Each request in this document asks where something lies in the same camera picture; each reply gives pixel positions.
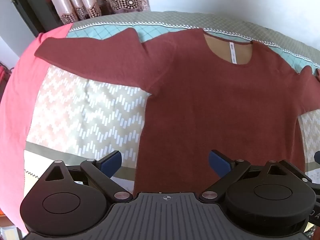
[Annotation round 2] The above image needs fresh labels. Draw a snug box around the patchwork patterned bedsheet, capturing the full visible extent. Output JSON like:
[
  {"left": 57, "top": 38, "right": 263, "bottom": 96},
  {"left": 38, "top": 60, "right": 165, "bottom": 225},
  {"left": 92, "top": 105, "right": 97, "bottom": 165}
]
[{"left": 0, "top": 10, "right": 320, "bottom": 235}]

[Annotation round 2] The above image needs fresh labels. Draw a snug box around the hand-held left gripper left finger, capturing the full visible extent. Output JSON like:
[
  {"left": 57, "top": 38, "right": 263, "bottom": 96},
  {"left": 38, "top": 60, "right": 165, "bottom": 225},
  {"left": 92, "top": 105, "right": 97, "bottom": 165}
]
[{"left": 44, "top": 150, "right": 133, "bottom": 203}]

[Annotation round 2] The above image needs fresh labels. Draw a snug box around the maroon long-sleeve sweater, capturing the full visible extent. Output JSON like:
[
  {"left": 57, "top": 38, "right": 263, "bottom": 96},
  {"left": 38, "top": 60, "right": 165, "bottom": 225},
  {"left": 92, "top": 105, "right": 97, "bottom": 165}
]
[{"left": 34, "top": 27, "right": 320, "bottom": 197}]

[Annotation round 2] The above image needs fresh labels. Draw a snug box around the pink lace-trimmed curtain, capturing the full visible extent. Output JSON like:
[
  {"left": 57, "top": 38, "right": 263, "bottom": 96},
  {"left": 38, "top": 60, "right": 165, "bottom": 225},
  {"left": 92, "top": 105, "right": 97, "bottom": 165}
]
[{"left": 43, "top": 0, "right": 150, "bottom": 26}]

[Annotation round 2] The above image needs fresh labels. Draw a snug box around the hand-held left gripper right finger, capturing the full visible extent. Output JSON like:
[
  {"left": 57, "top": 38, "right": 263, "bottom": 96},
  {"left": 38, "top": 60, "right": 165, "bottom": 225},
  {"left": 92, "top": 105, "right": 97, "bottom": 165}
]
[{"left": 199, "top": 150, "right": 283, "bottom": 203}]

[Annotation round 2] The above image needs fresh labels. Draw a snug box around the dark cabinet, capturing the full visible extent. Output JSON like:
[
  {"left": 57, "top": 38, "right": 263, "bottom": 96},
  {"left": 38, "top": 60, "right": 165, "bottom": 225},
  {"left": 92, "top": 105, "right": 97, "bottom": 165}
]
[{"left": 6, "top": 0, "right": 63, "bottom": 38}]

